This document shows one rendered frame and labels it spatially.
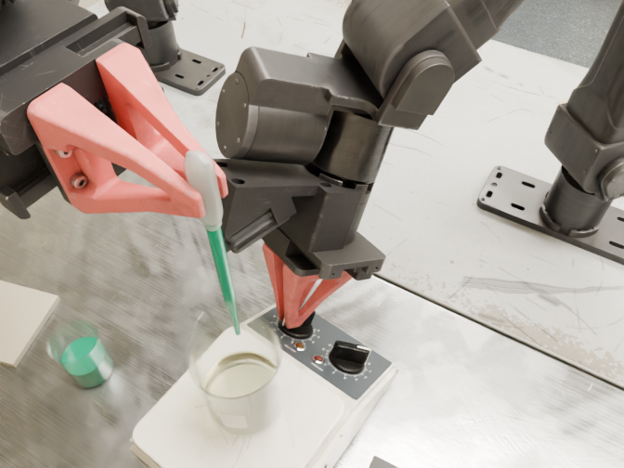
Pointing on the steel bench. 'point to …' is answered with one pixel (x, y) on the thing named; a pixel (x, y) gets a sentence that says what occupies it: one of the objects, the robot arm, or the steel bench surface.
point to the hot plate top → (175, 438)
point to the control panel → (326, 331)
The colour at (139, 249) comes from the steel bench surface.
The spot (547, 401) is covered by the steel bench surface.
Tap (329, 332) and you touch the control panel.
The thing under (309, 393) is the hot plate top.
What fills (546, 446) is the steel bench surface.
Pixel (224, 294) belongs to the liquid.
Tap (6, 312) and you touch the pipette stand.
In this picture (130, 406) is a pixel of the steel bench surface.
